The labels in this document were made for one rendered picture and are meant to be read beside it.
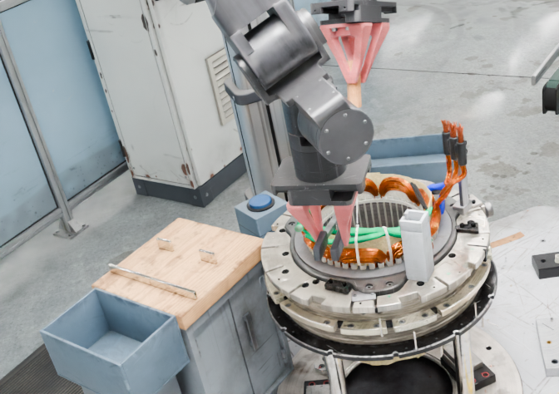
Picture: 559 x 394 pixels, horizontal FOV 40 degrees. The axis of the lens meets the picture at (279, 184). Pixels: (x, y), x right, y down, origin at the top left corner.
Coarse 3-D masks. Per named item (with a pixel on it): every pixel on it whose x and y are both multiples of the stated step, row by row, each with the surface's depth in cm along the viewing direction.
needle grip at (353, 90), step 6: (348, 84) 97; (354, 84) 97; (360, 84) 97; (348, 90) 98; (354, 90) 97; (360, 90) 97; (348, 96) 98; (354, 96) 97; (360, 96) 98; (354, 102) 97; (360, 102) 98
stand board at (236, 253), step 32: (192, 224) 126; (128, 256) 121; (160, 256) 119; (192, 256) 117; (224, 256) 116; (256, 256) 116; (128, 288) 113; (160, 288) 111; (192, 288) 110; (224, 288) 111; (192, 320) 106
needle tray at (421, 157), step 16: (384, 144) 140; (400, 144) 140; (416, 144) 139; (432, 144) 139; (384, 160) 141; (400, 160) 140; (416, 160) 139; (432, 160) 138; (416, 176) 131; (432, 176) 130
